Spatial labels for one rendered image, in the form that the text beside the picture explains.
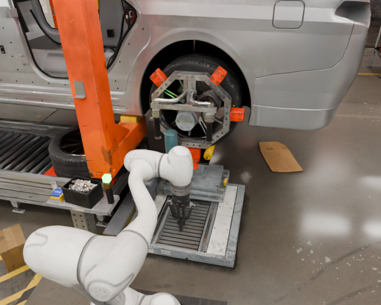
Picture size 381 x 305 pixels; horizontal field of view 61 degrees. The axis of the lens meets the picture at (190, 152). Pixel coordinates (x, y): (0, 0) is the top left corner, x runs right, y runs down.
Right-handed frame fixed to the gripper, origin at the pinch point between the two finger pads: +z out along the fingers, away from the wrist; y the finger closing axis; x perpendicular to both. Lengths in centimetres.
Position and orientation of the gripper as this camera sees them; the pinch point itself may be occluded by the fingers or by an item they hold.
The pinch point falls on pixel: (181, 224)
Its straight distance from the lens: 156.3
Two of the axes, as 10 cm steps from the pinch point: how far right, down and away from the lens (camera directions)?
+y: 9.8, 1.2, -1.8
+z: 0.0, 8.4, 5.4
